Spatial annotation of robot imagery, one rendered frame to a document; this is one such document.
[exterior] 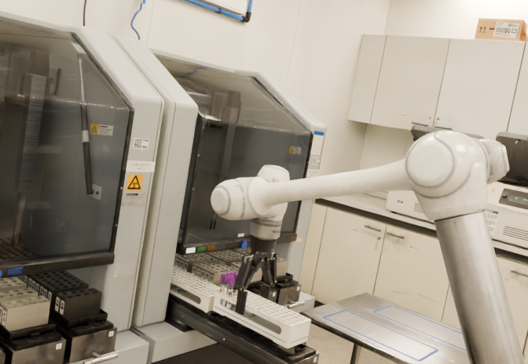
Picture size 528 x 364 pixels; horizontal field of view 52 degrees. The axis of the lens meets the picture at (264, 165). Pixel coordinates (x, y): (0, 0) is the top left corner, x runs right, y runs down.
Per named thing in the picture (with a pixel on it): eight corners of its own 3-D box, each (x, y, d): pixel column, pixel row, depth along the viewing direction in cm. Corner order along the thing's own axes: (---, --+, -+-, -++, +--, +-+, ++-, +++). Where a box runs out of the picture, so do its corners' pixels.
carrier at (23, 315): (44, 320, 141) (47, 298, 141) (48, 323, 140) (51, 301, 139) (-1, 329, 132) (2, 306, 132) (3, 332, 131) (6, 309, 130)
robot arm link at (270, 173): (262, 212, 166) (236, 215, 155) (271, 162, 164) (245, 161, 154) (291, 221, 160) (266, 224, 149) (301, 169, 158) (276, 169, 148)
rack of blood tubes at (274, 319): (211, 309, 165) (214, 289, 164) (233, 303, 173) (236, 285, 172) (287, 348, 146) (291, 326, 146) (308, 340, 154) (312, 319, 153)
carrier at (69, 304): (96, 310, 153) (98, 290, 152) (100, 313, 152) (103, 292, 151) (57, 318, 144) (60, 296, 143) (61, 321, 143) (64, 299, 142)
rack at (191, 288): (145, 284, 185) (148, 266, 185) (168, 281, 193) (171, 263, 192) (205, 316, 166) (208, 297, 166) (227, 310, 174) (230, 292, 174)
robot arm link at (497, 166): (432, 145, 136) (414, 142, 125) (508, 130, 126) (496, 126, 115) (441, 196, 135) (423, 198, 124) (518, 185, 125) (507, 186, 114)
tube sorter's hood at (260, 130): (93, 215, 203) (116, 45, 197) (208, 210, 249) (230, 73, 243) (182, 256, 170) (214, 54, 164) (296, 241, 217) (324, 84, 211)
